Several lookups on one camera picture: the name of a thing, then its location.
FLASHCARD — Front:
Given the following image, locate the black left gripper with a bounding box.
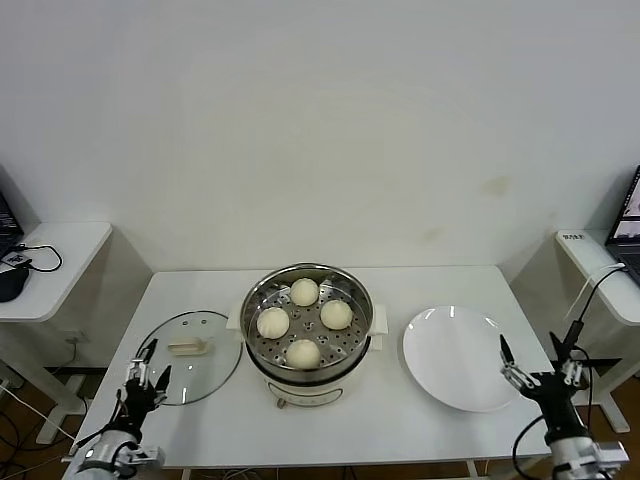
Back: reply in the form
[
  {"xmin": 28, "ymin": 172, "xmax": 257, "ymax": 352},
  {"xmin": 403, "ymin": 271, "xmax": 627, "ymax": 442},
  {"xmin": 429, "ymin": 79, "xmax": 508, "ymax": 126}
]
[{"xmin": 122, "ymin": 338, "xmax": 172, "ymax": 429}]

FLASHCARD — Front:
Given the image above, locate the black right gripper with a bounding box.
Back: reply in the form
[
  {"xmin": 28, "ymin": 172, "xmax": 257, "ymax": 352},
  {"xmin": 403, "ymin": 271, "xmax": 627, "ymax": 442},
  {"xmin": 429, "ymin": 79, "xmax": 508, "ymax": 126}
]
[{"xmin": 498, "ymin": 330, "xmax": 591, "ymax": 441}]

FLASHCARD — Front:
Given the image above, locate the glass lid with cream handle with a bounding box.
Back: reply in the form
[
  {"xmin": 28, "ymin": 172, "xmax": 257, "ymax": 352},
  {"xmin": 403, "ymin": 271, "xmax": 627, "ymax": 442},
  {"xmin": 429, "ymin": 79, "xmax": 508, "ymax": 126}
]
[{"xmin": 132, "ymin": 309, "xmax": 243, "ymax": 405}]

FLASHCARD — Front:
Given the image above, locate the white steamed baozi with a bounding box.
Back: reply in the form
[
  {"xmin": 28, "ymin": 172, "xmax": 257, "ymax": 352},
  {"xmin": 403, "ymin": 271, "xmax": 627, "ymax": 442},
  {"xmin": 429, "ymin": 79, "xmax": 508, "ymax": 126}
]
[
  {"xmin": 290, "ymin": 277, "xmax": 320, "ymax": 307},
  {"xmin": 256, "ymin": 306, "xmax": 290, "ymax": 340},
  {"xmin": 319, "ymin": 299, "xmax": 355, "ymax": 331},
  {"xmin": 285, "ymin": 338, "xmax": 321, "ymax": 370}
]

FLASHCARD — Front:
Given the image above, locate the perforated steel steamer basket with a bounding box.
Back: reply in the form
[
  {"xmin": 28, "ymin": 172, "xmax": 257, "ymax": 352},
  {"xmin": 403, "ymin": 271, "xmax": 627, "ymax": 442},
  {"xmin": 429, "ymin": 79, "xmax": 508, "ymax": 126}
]
[{"xmin": 239, "ymin": 260, "xmax": 374, "ymax": 374}]

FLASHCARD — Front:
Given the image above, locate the white round plate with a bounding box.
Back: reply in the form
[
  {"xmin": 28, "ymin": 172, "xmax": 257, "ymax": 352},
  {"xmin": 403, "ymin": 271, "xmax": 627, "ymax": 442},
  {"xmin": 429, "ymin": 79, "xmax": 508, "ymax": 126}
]
[{"xmin": 402, "ymin": 304, "xmax": 526, "ymax": 413}]

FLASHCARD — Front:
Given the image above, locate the cream electric cooking pot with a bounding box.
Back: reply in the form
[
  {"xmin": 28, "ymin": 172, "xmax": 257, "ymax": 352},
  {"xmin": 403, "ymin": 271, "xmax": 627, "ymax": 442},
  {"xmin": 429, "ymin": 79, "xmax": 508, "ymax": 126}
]
[{"xmin": 225, "ymin": 302, "xmax": 389, "ymax": 412}]

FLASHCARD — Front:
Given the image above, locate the laptop beside table label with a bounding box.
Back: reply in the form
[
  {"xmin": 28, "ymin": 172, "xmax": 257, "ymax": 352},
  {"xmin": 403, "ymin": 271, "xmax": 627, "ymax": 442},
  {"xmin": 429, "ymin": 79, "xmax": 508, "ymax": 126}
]
[{"xmin": 604, "ymin": 163, "xmax": 640, "ymax": 281}]

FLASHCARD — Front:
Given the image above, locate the black computer mouse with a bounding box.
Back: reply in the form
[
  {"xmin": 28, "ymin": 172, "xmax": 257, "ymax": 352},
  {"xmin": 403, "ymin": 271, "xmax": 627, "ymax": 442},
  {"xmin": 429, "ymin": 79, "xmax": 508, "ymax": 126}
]
[{"xmin": 0, "ymin": 266, "xmax": 30, "ymax": 304}]

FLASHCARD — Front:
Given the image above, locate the laptop beside black mouse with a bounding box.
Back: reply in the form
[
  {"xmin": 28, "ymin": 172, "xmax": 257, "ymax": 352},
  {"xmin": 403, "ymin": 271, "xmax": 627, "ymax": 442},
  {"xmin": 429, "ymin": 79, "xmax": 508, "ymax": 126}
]
[{"xmin": 0, "ymin": 164, "xmax": 26, "ymax": 257}]

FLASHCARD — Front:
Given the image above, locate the black power adapter cable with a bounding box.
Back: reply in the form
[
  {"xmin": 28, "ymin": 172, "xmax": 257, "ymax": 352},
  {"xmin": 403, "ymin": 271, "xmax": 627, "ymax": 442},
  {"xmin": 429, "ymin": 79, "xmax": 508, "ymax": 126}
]
[{"xmin": 557, "ymin": 267, "xmax": 629, "ymax": 416}]

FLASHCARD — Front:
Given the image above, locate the black metal floor frame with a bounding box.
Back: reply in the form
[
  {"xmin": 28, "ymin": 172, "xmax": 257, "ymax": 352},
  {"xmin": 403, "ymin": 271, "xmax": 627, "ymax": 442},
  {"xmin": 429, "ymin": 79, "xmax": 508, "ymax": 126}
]
[{"xmin": 579, "ymin": 356, "xmax": 624, "ymax": 374}]

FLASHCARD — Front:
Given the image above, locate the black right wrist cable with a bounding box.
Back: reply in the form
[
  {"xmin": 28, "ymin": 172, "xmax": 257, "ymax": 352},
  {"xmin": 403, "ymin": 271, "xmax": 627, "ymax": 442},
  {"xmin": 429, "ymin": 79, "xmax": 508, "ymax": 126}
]
[{"xmin": 512, "ymin": 417, "xmax": 546, "ymax": 474}]

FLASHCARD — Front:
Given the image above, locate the white laptop cable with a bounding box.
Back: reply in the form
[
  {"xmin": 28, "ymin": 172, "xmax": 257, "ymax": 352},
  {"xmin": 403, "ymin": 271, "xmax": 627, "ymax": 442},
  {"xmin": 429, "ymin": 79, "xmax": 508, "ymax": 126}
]
[{"xmin": 564, "ymin": 262, "xmax": 629, "ymax": 324}]

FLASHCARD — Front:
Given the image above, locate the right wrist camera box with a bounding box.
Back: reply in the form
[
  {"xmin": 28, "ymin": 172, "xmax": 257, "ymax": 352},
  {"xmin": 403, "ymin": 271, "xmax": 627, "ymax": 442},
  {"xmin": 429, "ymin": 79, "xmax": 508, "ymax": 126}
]
[{"xmin": 592, "ymin": 439, "xmax": 631, "ymax": 471}]

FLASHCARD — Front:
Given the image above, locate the black looped cable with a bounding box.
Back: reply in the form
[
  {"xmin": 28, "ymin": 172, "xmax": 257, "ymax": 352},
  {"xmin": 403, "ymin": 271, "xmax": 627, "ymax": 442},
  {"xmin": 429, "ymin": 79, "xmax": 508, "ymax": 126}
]
[{"xmin": 14, "ymin": 242, "xmax": 64, "ymax": 275}]

